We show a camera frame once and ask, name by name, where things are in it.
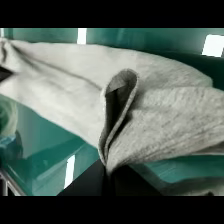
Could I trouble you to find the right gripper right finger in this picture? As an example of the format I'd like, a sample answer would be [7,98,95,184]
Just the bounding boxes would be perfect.
[107,164,163,197]

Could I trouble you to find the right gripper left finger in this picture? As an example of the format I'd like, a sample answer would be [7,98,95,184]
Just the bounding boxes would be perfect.
[58,159,109,197]

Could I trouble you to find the grey garment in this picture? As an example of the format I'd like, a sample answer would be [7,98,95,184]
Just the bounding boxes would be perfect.
[0,37,224,176]

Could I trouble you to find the silver frame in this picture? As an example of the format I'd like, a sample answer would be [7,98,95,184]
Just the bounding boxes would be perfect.
[0,169,27,197]

